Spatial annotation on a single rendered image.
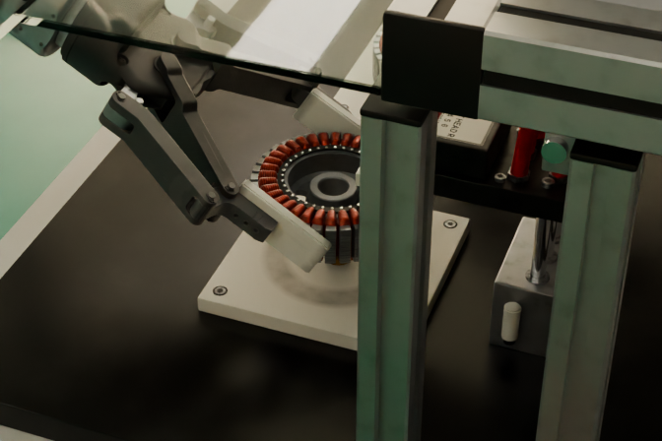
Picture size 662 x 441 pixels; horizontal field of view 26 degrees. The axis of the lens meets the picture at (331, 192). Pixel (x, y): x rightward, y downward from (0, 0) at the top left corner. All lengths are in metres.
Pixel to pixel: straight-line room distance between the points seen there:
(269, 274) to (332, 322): 0.07
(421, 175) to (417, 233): 0.03
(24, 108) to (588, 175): 2.04
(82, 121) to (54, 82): 0.15
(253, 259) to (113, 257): 0.10
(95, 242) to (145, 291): 0.07
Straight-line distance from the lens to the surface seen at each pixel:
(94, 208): 1.09
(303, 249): 0.93
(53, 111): 2.62
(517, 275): 0.94
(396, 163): 0.69
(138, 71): 0.95
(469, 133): 0.89
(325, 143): 1.00
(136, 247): 1.05
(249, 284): 0.99
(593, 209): 0.68
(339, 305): 0.97
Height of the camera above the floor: 1.42
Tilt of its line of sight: 37 degrees down
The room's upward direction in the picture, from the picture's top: straight up
